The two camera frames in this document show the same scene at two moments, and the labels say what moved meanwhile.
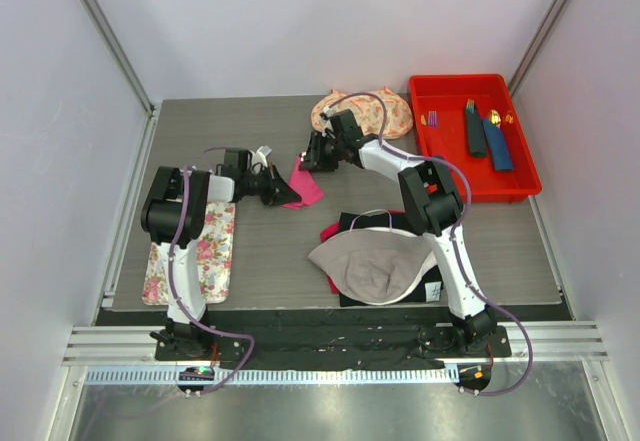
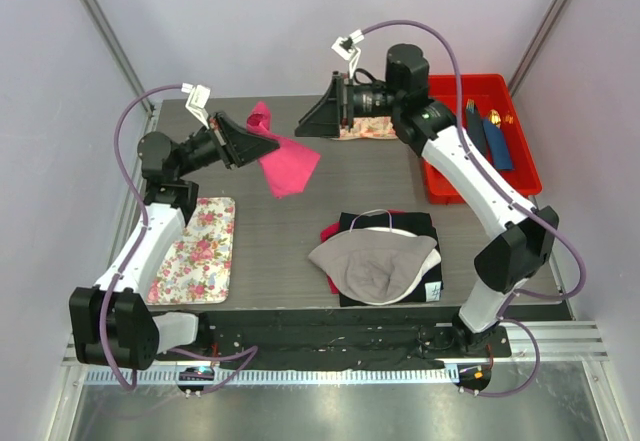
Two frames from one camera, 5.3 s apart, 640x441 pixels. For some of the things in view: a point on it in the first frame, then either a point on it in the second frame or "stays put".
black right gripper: x=313 y=160 -> x=324 y=120
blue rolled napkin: x=498 y=146 stays put
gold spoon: x=495 y=117 stays put
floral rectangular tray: x=215 y=256 stays put
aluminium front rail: x=558 y=343 stays put
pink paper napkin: x=304 y=184 -> x=290 y=167
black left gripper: x=278 y=191 -> x=235 y=145
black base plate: x=327 y=338 stays put
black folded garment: x=430 y=292 stays put
